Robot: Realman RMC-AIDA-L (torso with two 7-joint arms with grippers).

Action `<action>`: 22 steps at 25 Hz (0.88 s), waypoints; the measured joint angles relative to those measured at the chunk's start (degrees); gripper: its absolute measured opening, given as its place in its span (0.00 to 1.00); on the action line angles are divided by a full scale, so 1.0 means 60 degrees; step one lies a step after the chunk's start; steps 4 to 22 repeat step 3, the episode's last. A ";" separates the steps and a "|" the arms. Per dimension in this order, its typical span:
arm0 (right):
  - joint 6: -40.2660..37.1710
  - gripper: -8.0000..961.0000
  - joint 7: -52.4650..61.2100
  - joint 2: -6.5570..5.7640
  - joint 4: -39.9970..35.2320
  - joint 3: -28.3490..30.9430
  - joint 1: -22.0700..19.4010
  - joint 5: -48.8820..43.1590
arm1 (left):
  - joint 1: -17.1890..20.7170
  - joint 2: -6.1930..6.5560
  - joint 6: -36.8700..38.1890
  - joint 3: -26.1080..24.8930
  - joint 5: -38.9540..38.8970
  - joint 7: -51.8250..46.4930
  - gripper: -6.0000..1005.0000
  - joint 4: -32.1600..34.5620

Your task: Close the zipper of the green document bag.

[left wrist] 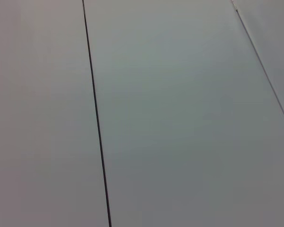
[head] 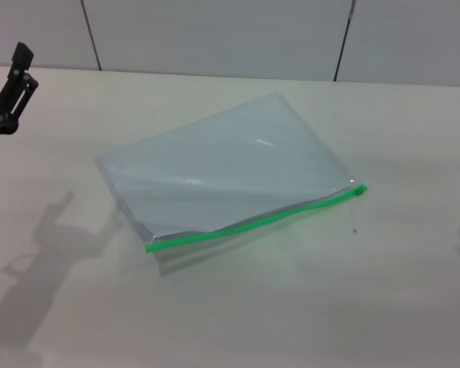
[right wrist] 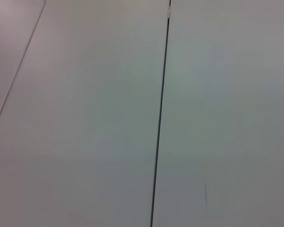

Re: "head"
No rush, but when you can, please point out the transparent document bag green zipper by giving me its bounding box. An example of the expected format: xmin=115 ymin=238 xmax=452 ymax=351
xmin=95 ymin=90 xmax=370 ymax=256

